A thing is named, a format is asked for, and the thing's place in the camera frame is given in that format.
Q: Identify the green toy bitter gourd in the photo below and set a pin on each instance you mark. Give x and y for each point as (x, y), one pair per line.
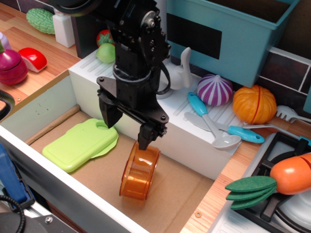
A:
(41, 19)

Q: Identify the white toy faucet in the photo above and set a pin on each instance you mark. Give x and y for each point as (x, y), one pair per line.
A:
(180, 75)

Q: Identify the white toy sink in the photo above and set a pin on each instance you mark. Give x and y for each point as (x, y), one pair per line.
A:
(89, 194)

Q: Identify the orange transparent pot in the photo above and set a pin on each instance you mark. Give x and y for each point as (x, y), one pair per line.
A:
(139, 172)

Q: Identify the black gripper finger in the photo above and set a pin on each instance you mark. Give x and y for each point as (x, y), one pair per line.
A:
(109, 109)
(147, 134)

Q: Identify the green cutting board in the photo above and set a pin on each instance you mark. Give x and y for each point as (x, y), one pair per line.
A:
(73, 149)

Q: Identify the white bottle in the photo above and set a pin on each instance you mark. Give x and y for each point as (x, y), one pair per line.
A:
(63, 29)

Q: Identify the grey spatula blue handle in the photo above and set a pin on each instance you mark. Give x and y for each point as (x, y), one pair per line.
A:
(245, 134)

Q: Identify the purple toy beet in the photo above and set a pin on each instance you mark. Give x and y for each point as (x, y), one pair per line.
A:
(13, 69)

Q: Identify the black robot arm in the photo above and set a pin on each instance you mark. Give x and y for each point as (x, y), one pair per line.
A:
(141, 48)

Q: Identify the red toy tomato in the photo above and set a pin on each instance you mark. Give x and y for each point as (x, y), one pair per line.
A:
(104, 37)

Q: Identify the green toy apple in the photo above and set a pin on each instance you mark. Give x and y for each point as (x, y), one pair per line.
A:
(106, 53)

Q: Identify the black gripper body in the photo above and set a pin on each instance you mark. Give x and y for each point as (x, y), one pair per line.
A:
(137, 99)

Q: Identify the grey spoon blue handle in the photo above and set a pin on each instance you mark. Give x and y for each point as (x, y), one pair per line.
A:
(222, 141)

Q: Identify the teal plastic bin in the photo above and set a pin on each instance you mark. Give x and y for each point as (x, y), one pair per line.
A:
(226, 41)

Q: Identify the red white toy piece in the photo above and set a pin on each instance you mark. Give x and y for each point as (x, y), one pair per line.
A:
(34, 59)

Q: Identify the toy carrot green leaves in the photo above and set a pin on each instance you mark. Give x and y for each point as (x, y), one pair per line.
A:
(288, 177)

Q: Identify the orange toy tangerine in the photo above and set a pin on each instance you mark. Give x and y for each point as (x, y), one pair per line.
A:
(255, 105)

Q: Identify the purple white toy onion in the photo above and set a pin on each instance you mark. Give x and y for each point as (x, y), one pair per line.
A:
(214, 90)

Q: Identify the grey pasta fork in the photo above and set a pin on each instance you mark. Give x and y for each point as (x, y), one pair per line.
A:
(285, 113)

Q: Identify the blue clamp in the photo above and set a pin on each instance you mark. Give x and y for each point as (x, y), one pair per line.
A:
(14, 186)

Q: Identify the toy stove black grate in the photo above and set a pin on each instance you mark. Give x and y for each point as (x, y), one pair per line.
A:
(274, 194)

